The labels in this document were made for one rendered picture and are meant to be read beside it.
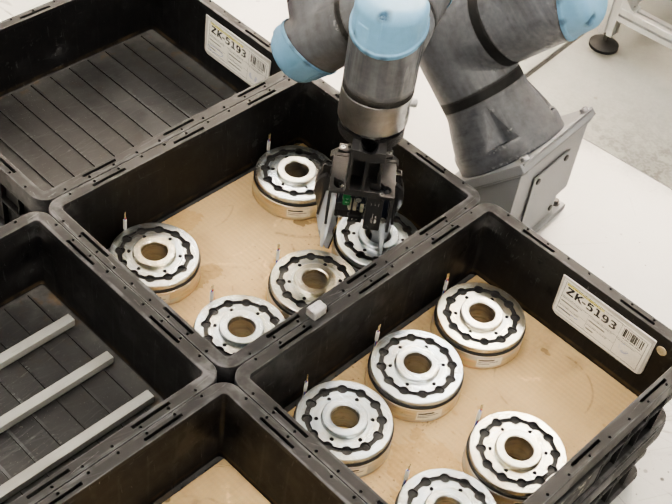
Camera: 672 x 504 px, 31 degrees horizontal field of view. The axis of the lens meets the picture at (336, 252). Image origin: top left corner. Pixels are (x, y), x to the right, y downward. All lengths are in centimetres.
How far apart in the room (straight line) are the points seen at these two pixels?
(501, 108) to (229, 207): 37
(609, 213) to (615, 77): 151
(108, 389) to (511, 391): 43
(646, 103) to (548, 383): 191
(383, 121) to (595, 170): 66
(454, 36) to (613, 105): 165
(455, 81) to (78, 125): 48
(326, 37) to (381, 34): 16
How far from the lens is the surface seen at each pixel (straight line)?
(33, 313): 138
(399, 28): 118
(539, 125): 159
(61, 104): 164
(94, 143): 158
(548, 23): 151
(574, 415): 136
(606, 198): 182
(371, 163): 130
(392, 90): 123
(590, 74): 327
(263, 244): 145
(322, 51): 135
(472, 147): 159
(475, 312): 140
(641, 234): 178
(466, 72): 157
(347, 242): 143
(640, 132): 313
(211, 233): 146
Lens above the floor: 187
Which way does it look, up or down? 46 degrees down
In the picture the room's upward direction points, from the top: 9 degrees clockwise
